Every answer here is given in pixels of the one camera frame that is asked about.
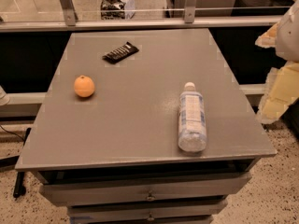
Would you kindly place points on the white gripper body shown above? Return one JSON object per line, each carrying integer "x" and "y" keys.
{"x": 289, "y": 36}

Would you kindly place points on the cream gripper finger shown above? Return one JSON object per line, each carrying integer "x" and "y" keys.
{"x": 281, "y": 91}
{"x": 268, "y": 38}

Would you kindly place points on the clear blue-labelled plastic bottle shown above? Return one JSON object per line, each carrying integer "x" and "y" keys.
{"x": 191, "y": 120}

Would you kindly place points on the black white robot base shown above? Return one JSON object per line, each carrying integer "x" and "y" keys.
{"x": 117, "y": 9}

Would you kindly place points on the black snack bar wrapper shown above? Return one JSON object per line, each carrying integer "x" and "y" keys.
{"x": 120, "y": 53}

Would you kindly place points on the grey drawer cabinet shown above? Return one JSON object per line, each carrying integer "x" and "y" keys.
{"x": 128, "y": 128}

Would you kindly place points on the orange fruit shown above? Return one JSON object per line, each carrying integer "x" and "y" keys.
{"x": 84, "y": 86}

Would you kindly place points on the grey drawer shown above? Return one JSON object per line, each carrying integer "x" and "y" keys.
{"x": 146, "y": 212}
{"x": 145, "y": 189}

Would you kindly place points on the top grey drawer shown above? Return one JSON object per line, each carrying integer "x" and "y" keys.
{"x": 145, "y": 189}

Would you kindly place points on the white object at left edge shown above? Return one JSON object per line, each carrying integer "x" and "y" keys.
{"x": 4, "y": 98}

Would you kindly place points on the black floor stand leg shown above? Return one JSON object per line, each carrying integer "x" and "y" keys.
{"x": 9, "y": 163}

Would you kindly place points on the metal railing frame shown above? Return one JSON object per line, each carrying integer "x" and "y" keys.
{"x": 81, "y": 15}

